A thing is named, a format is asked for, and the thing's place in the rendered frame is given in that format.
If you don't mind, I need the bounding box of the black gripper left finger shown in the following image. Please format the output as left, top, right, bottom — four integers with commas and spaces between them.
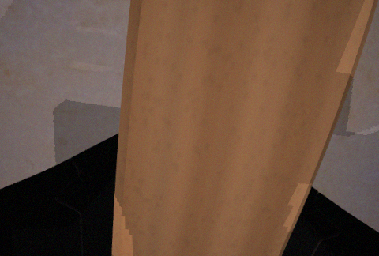
0, 133, 119, 256

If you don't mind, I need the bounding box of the wooden board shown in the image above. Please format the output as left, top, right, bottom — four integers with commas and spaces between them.
111, 0, 378, 256

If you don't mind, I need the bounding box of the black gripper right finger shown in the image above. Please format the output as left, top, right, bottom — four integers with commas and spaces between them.
282, 186, 379, 256

